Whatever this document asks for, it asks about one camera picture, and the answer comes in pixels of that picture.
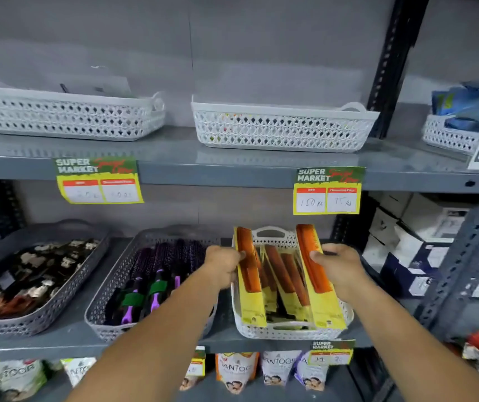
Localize pile of hair clips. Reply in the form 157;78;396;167
0;238;101;321

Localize white basket with combs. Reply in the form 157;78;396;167
231;226;355;341

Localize row of printed pouches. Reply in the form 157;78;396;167
0;346;330;401

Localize black perforated shelf post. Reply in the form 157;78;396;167
366;0;431;140

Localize small white lattice basket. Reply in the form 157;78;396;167
421;114;479;156

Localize grey metal shelf board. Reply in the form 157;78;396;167
0;126;479;195
0;238;375;364

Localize orange comb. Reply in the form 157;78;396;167
295;224;348;330
234;226;268;328

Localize person's right forearm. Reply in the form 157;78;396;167
340;277;479;402

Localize row of purple hair brushes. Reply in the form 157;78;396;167
104;239;207;326

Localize long white lattice basket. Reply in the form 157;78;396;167
0;84;167;142

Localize person's left hand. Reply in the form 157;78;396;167
203;245;247;290

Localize blue packets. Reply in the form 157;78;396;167
431;81;479;133

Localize grey perforated shelf post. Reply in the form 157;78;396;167
415;179;479;340

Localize brown comb in yellow packet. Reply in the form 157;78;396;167
281;252;312;323
255;246;279;314
263;244;307;322

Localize person's right hand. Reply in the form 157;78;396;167
309;243;369;305

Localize small green yellow price tag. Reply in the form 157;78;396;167
307;339;356;366

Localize stack of white blue boxes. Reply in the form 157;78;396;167
362;192;479;300

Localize grey basket with hair clips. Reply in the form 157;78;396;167
0;220;111;337

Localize white lattice basket with handle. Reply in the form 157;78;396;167
190;94;381;154

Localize grey basket with hair brushes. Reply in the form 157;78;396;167
85;227;222;343

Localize person's left forearm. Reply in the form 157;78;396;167
64;265;228;402

